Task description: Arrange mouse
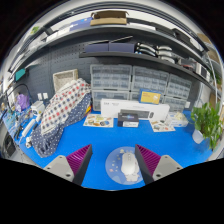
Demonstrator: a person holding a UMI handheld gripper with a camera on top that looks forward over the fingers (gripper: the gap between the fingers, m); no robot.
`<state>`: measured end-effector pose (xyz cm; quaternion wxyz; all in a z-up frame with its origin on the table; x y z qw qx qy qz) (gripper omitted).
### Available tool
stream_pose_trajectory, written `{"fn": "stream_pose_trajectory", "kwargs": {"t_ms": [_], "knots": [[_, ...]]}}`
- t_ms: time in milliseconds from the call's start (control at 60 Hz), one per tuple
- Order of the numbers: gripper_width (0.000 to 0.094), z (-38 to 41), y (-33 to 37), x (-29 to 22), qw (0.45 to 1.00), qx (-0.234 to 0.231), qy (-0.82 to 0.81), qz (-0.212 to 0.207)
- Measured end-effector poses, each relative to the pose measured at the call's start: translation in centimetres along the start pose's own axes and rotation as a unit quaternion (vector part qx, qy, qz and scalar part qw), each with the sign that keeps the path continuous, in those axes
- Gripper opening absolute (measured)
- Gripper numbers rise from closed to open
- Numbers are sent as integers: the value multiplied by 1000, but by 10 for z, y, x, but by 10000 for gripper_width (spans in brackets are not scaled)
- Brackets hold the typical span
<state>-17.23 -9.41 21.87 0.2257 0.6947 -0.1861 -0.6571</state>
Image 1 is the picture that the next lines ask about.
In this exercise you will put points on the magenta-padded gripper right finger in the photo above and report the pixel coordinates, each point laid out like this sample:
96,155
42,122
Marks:
161,166

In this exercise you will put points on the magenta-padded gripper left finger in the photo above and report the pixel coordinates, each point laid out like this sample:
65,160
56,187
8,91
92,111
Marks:
65,167

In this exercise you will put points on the white computer mouse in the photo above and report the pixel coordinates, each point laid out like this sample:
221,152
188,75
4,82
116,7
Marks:
129,164

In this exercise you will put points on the round cartoon-print mouse pad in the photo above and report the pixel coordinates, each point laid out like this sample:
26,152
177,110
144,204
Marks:
113,165

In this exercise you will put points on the navy white-dotted cloth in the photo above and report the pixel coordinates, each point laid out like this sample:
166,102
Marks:
43,146

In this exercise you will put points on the printed picture sheet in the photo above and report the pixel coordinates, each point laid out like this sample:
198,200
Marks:
161,126
98,120

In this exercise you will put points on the small white packet box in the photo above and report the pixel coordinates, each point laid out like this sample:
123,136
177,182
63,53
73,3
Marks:
179,120

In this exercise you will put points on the small black box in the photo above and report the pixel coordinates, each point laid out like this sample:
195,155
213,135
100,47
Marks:
127,119

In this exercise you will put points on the green potted plant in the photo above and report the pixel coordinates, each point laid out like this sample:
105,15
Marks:
206,123

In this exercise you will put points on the red and blue checkered cloth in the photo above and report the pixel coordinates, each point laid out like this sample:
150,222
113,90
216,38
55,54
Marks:
63,105

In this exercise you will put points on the small white device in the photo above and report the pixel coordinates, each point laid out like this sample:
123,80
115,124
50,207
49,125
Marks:
37,107

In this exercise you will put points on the yellow box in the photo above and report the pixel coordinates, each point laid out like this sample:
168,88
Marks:
150,97

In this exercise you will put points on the long white keyboard box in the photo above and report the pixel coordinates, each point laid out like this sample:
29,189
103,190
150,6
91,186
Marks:
110,106

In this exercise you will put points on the purple object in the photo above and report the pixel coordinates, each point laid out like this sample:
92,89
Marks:
22,101

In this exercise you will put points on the grey plastic drawer cabinet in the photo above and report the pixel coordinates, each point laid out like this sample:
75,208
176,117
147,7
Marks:
110,76
150,80
178,88

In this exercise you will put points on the white wicker basket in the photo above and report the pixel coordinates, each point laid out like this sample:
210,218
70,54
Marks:
65,79

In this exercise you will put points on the dark wall shelf unit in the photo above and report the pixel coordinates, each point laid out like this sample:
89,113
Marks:
100,31

